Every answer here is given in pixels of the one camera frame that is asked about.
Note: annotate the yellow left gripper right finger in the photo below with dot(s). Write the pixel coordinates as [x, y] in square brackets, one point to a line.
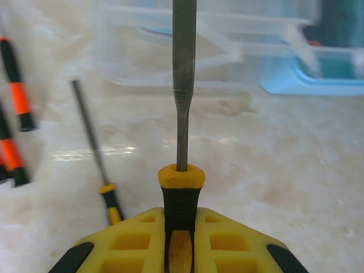
[227, 244]

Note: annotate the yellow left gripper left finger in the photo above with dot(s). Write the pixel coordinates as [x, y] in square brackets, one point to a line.
[128, 244]

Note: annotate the blue plastic tool box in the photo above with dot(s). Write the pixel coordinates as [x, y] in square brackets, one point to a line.
[312, 85]

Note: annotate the clear plastic tool box lid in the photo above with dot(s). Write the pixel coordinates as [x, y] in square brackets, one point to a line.
[227, 42]

